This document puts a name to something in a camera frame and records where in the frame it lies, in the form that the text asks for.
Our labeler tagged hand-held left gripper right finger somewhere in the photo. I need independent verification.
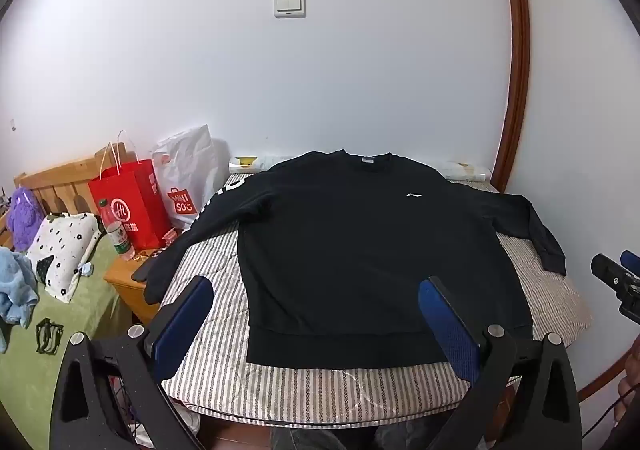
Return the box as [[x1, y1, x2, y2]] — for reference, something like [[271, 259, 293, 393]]
[[418, 276, 584, 450]]

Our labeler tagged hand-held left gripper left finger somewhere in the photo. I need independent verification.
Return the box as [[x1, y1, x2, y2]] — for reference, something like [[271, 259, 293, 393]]
[[49, 275, 215, 450]]

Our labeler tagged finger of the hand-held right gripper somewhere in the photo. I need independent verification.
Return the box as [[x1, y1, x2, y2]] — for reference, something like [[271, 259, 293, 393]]
[[620, 250, 640, 279], [591, 253, 638, 291]]

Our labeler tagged black sweatshirt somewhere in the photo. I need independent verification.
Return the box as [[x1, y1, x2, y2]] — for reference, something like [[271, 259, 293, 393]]
[[144, 149, 567, 367]]

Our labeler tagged wooden nightstand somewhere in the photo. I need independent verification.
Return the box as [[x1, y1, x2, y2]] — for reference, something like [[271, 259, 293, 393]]
[[103, 240, 173, 325]]

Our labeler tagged clear plastic water bottle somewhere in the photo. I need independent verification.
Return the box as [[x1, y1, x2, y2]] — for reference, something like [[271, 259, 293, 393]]
[[97, 199, 136, 261]]

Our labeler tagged red paper shopping bag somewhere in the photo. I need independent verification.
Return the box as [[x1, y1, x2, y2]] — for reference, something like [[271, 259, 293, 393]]
[[88, 130, 173, 251]]

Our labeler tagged grey striped quilt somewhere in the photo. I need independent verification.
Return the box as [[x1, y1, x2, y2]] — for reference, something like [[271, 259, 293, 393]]
[[160, 170, 593, 428]]

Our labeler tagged white shopping bag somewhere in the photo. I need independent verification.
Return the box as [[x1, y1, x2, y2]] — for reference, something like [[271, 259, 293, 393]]
[[151, 124, 226, 231]]

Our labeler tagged white flower-printed pillow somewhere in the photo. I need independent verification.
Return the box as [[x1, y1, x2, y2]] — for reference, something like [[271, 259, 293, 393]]
[[26, 212, 103, 305]]

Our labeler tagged light blue towel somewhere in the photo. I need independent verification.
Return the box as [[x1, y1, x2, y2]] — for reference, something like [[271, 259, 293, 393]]
[[0, 247, 40, 353]]

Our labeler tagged green bed sheet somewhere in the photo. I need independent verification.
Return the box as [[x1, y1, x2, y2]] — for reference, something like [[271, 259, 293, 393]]
[[0, 230, 133, 431]]

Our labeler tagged purple plush toy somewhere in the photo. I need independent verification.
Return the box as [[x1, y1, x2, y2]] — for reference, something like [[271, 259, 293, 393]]
[[6, 186, 47, 252]]

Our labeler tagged wooden headboard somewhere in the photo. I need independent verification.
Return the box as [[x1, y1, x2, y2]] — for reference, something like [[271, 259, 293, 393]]
[[13, 142, 126, 215]]

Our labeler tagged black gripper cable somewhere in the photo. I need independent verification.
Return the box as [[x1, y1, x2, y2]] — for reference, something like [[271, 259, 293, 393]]
[[582, 392, 632, 437]]

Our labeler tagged black strap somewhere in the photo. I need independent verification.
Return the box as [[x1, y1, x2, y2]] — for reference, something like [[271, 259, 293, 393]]
[[35, 317, 66, 357]]

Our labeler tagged brown wooden door frame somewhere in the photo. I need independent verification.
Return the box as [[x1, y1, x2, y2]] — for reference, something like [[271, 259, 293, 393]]
[[490, 0, 632, 403]]

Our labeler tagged white light switch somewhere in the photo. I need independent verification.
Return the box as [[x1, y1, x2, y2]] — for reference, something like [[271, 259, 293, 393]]
[[274, 0, 307, 19]]

